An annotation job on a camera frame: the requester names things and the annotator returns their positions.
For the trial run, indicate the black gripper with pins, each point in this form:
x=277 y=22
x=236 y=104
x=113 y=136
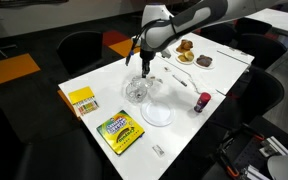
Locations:
x=146 y=57

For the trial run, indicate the cut glass container bowl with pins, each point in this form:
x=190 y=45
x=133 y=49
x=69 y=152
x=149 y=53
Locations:
x=135 y=94

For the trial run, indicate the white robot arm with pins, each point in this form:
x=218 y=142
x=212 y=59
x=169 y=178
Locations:
x=160 y=28

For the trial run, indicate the candy wrapper near table edge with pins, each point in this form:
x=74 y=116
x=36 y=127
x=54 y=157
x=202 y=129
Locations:
x=158 y=150

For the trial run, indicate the black white marker pen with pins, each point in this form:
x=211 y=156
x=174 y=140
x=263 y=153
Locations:
x=179 y=80

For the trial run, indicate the plate with flat bread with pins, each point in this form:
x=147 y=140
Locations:
x=186 y=57

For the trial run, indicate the plate with golden bread rolls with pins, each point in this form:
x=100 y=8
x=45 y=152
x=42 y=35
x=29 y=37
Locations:
x=186 y=45

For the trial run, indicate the white paper plate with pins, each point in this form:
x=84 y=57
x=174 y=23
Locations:
x=157 y=114

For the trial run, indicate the plate with chocolate bread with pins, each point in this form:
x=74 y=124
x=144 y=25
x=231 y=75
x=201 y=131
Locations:
x=205 y=62

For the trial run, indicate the white paper napkin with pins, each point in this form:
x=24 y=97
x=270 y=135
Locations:
x=201 y=85

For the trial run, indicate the red lidded small can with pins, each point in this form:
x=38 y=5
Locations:
x=202 y=102

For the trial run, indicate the green yellow crayon box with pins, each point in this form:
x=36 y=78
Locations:
x=120 y=132

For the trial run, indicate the yellow marker pack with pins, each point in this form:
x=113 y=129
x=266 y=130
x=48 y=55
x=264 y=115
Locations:
x=83 y=101

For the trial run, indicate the black office chair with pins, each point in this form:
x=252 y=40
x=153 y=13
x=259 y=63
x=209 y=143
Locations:
x=80 y=51
x=220 y=33

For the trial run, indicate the black chair right side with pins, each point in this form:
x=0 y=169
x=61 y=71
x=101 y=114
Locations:
x=262 y=93

